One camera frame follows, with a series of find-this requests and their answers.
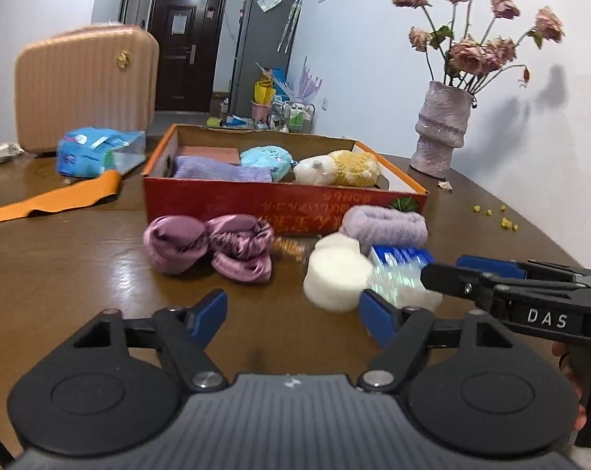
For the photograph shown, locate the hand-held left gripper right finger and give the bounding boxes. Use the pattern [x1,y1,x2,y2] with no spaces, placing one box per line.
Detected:
[356,290,519,395]

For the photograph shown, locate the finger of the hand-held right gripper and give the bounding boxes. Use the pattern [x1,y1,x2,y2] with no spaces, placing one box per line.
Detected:
[421,263,502,315]
[456,255,528,281]

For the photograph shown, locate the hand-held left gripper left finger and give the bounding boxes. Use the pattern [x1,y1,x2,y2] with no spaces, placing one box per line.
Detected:
[70,289,230,395]

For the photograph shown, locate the clear plastic bag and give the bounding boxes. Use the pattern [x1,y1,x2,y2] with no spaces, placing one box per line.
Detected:
[371,264,444,310]

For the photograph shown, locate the white round puff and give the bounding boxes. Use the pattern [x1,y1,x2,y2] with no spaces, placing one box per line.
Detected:
[302,234,374,313]

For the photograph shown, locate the pink satin scrunchie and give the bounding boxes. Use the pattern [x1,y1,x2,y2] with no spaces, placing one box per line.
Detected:
[143,214,275,284]

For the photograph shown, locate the lavender fluffy headband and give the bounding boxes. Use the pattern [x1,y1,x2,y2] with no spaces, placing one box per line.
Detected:
[339,206,429,251]

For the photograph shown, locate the orange snack packet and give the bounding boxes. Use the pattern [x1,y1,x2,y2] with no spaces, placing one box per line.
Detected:
[271,236,310,261]

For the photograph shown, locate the red cardboard box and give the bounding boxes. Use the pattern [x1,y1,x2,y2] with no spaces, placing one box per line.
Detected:
[143,124,429,236]

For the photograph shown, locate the purple towel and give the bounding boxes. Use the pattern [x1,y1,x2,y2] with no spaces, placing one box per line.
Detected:
[173,155,273,183]

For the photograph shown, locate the white yellow plush toy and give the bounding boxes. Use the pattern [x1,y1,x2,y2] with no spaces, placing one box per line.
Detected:
[293,150,381,188]

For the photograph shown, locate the layered brown pink sponge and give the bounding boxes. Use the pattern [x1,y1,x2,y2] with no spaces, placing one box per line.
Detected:
[178,146,240,166]

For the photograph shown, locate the blue plush toy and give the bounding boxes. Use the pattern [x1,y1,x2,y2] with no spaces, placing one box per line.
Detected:
[240,145,292,183]

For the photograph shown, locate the person's right hand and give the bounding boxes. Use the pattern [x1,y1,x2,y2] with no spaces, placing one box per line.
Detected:
[552,340,589,432]

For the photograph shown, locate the scattered yellow bits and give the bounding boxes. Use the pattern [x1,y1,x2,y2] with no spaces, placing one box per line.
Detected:
[473,203,519,232]

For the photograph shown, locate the pink textured vase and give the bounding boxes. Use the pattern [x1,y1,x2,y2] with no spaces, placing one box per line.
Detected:
[410,81,477,179]

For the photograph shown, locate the large blue tissue packet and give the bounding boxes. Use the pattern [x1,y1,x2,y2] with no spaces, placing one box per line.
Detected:
[56,127,146,178]

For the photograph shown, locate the dried pink roses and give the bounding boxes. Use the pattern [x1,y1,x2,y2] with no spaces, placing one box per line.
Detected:
[391,0,566,94]

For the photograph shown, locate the beige ribbed suitcase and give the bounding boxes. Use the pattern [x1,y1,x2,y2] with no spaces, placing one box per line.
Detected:
[14,27,160,155]

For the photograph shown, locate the dark brown entrance door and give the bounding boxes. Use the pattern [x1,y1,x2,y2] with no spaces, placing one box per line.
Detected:
[148,0,228,112]

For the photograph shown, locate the grey refrigerator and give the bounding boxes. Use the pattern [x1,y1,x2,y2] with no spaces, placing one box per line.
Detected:
[228,0,301,118]

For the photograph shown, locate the clear folded umbrella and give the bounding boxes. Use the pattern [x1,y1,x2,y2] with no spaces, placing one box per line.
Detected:
[277,0,303,54]

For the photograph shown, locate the orange strap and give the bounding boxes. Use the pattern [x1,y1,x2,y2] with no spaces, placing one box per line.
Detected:
[0,170,122,227]

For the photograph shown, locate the cluttered wire cart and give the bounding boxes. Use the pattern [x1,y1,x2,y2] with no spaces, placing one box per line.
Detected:
[250,63,320,133]

